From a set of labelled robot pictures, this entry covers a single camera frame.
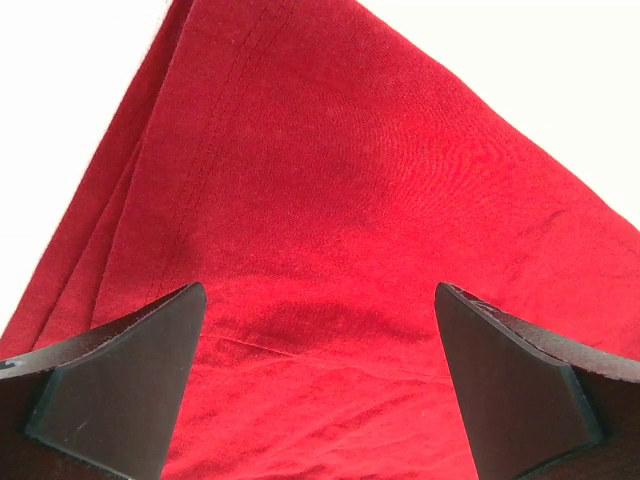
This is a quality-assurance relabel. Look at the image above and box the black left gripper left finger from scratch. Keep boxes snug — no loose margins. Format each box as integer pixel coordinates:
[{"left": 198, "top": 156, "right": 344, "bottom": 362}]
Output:
[{"left": 1, "top": 283, "right": 206, "bottom": 479}]

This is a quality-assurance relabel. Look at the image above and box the red t-shirt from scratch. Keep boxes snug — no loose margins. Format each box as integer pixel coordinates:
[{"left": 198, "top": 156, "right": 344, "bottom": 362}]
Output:
[{"left": 1, "top": 1, "right": 639, "bottom": 479}]

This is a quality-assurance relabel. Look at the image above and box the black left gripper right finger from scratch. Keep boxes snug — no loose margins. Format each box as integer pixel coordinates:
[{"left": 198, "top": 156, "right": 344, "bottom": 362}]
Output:
[{"left": 435, "top": 283, "right": 639, "bottom": 479}]

